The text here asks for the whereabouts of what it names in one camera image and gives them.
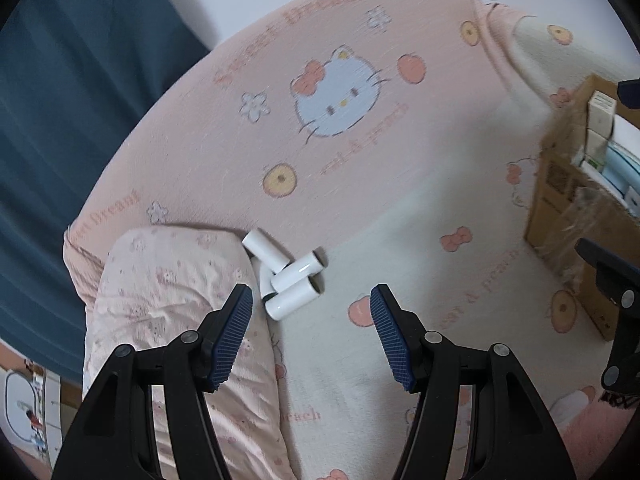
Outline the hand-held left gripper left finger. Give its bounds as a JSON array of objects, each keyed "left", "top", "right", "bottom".
[{"left": 50, "top": 284, "right": 256, "bottom": 480}]

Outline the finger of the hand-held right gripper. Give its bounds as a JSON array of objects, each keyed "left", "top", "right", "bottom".
[
  {"left": 617, "top": 77, "right": 640, "bottom": 110},
  {"left": 575, "top": 237, "right": 640, "bottom": 396}
]

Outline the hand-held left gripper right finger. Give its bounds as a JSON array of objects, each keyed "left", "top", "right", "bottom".
[{"left": 369, "top": 284, "right": 578, "bottom": 480}]

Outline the white paper roll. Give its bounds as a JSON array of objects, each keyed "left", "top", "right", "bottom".
[
  {"left": 264, "top": 279, "right": 324, "bottom": 320},
  {"left": 257, "top": 259, "right": 274, "bottom": 302},
  {"left": 242, "top": 229, "right": 290, "bottom": 274},
  {"left": 270, "top": 249, "right": 326, "bottom": 294}
]

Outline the brown cardboard box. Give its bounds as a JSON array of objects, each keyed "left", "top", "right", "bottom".
[{"left": 523, "top": 74, "right": 640, "bottom": 342}]

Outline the white green label carton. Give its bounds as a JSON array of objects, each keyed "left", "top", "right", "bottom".
[{"left": 587, "top": 90, "right": 617, "bottom": 137}]

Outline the small white carton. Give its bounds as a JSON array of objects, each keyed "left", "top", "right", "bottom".
[{"left": 581, "top": 129, "right": 609, "bottom": 162}]

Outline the cream printed quilt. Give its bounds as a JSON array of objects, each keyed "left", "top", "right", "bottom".
[{"left": 82, "top": 226, "right": 302, "bottom": 480}]

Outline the blue white packet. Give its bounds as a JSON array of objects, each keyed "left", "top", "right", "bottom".
[{"left": 599, "top": 139, "right": 640, "bottom": 207}]

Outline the pink fuzzy cloth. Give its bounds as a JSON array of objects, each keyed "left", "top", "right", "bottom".
[{"left": 549, "top": 385, "right": 633, "bottom": 466}]

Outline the pink cat print blanket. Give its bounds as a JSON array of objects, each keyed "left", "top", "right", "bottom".
[{"left": 63, "top": 0, "right": 640, "bottom": 480}]

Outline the white printed board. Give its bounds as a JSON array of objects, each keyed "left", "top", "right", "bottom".
[{"left": 0, "top": 355, "right": 62, "bottom": 457}]

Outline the teal curtain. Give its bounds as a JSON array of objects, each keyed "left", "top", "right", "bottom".
[{"left": 0, "top": 0, "right": 213, "bottom": 383}]

